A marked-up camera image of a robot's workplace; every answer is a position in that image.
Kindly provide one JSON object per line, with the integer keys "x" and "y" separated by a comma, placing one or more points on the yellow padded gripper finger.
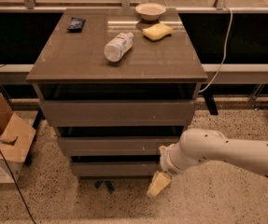
{"x": 159, "y": 182}

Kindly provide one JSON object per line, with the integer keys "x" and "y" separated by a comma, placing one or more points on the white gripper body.
{"x": 166, "y": 162}

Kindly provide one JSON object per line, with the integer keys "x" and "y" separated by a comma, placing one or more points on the grey bottom drawer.
{"x": 114, "y": 169}

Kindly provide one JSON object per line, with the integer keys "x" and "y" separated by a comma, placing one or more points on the grey drawer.
{"x": 116, "y": 146}
{"x": 114, "y": 169}
{"x": 109, "y": 114}

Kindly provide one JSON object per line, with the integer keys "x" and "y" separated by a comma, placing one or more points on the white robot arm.
{"x": 198, "y": 146}

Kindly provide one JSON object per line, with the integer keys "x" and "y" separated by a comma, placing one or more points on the grey middle drawer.
{"x": 116, "y": 146}

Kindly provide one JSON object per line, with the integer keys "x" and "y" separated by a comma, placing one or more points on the grey top drawer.
{"x": 109, "y": 114}

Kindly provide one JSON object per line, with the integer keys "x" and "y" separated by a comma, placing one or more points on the grey drawer cabinet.
{"x": 73, "y": 67}

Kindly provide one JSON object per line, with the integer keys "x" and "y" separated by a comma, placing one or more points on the open cardboard box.
{"x": 16, "y": 137}

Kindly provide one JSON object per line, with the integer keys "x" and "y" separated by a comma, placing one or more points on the clear plastic water bottle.
{"x": 118, "y": 46}

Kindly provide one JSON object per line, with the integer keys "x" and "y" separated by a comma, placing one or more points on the yellow sponge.
{"x": 157, "y": 31}

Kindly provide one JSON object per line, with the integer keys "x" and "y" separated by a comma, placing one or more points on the white bowl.
{"x": 150, "y": 11}

